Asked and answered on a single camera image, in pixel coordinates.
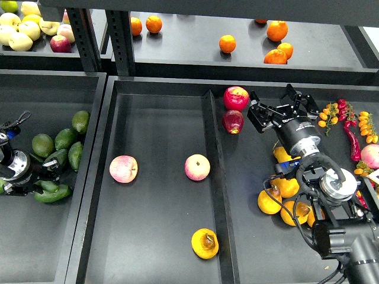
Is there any yellow pear middle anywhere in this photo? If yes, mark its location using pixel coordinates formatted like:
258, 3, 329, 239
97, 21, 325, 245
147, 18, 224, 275
269, 178, 300, 198

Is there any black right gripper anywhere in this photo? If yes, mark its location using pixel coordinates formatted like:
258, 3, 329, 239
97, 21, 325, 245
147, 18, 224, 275
247, 83, 321, 157

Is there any green avocado round left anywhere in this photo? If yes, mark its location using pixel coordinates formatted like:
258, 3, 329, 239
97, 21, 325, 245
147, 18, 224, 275
32, 133, 55, 158

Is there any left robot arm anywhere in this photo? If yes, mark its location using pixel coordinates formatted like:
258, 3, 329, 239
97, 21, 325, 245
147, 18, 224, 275
1, 111, 62, 196

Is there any black upper right shelf tray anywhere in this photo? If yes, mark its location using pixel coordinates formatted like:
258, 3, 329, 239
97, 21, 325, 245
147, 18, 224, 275
131, 14, 378, 86

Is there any bright green avocado edge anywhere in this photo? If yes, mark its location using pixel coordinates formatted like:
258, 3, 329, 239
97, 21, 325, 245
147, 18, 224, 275
0, 179, 7, 194

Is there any pink apple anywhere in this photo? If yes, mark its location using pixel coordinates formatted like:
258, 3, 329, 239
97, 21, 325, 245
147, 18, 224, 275
109, 155, 138, 183
184, 154, 210, 181

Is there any pink apple right edge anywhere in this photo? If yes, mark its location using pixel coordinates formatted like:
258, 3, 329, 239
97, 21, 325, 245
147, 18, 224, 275
361, 144, 379, 169

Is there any mixed cherry tomato bunch lower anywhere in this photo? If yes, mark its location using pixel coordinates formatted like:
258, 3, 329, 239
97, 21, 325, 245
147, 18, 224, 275
354, 160, 378, 208

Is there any black tray divider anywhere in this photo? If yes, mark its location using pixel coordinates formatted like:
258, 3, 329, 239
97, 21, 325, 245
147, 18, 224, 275
202, 91, 240, 283
313, 118, 379, 208

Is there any pink apple left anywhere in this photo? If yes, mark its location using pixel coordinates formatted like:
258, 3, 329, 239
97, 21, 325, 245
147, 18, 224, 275
109, 155, 138, 183

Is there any orange shelf centre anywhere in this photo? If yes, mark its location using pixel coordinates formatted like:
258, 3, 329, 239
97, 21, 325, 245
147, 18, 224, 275
219, 34, 236, 54

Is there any red cherry tomato bunch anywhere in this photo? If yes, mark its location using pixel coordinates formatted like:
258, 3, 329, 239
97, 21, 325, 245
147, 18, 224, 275
338, 99, 357, 128

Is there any large orange shelf right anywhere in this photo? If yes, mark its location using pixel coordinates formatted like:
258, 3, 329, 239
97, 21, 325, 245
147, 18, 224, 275
266, 20, 288, 42

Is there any dark green avocado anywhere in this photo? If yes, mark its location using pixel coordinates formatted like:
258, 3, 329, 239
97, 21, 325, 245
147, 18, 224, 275
34, 180, 72, 203

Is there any white label card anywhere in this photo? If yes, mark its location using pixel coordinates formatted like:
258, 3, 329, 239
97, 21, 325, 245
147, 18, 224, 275
367, 169, 379, 184

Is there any red chili pepper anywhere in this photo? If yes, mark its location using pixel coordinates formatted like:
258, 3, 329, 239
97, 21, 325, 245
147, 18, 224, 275
343, 121, 361, 162

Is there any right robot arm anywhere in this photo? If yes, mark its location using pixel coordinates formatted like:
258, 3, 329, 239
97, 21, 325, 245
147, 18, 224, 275
248, 85, 378, 283

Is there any yellow pear with brown top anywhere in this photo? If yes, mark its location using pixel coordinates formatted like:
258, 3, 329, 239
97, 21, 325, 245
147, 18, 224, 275
191, 228, 219, 260

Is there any green avocado narrow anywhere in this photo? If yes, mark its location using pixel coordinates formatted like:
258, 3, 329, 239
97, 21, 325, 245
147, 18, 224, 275
68, 141, 83, 172

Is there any green avocado upper middle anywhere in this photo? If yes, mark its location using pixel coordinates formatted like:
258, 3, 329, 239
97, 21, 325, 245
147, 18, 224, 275
54, 128, 77, 151

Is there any black centre tray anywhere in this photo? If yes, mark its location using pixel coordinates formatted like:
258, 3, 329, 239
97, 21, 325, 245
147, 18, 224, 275
64, 76, 379, 284

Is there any orange half hidden top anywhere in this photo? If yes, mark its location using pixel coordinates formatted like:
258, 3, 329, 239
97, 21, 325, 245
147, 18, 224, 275
255, 19, 268, 24

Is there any orange cherry tomato bunch right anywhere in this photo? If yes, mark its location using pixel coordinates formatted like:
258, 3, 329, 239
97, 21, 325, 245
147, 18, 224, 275
358, 111, 378, 144

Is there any bright red apple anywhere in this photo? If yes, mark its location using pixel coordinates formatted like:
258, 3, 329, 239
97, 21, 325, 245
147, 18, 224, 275
223, 86, 249, 112

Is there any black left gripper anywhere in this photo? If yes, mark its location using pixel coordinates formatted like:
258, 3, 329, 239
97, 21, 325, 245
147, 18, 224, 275
2, 150, 66, 196

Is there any yellow pear left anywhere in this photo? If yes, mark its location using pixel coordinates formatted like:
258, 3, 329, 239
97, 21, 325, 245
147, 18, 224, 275
258, 186, 282, 215

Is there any orange shelf front right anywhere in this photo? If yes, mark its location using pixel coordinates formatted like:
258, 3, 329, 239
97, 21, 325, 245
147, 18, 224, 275
264, 49, 287, 64

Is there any orange cherry tomato bunch left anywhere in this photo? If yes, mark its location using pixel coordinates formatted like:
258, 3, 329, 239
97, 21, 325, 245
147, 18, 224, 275
317, 102, 339, 136

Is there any black tray divider right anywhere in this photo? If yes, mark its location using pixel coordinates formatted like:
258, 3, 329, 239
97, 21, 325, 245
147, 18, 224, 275
313, 118, 379, 208

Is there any orange shelf small right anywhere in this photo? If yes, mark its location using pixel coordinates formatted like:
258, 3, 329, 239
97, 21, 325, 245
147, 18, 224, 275
277, 43, 294, 60

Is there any black tray divider left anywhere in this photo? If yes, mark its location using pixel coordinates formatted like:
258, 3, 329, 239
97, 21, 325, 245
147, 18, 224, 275
202, 91, 240, 283

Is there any orange cherry tomato bunch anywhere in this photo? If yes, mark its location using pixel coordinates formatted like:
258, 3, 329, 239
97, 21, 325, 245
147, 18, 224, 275
358, 111, 378, 144
317, 102, 339, 136

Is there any green avocado top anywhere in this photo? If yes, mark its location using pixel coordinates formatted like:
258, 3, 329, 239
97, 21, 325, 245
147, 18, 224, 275
72, 110, 90, 134

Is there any yellow pear right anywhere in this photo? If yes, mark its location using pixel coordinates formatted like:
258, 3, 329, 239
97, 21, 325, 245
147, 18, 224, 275
307, 206, 325, 228

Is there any pink apple centre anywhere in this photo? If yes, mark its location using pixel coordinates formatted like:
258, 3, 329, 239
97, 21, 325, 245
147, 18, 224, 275
184, 154, 210, 181

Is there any yellow pear upper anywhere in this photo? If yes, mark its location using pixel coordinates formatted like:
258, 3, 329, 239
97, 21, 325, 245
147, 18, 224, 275
272, 140, 300, 163

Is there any dark red apple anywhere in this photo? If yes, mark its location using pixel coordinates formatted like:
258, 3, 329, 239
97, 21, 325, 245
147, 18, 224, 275
222, 110, 245, 134

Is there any dark avocado centre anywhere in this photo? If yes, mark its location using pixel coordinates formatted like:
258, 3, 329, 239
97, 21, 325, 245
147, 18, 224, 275
44, 149, 68, 170

